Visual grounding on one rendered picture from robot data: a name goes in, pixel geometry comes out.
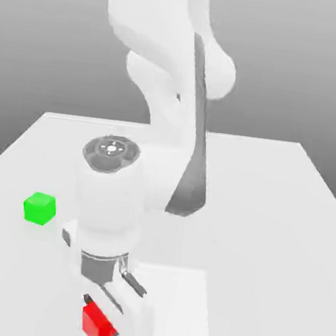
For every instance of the small green cube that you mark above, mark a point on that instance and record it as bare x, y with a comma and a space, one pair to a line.
39, 208

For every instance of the small red cube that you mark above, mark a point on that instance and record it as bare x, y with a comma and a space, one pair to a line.
96, 325

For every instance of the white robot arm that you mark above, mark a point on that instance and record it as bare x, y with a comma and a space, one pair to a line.
110, 202

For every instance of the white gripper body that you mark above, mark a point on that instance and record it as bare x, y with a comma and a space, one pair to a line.
134, 321

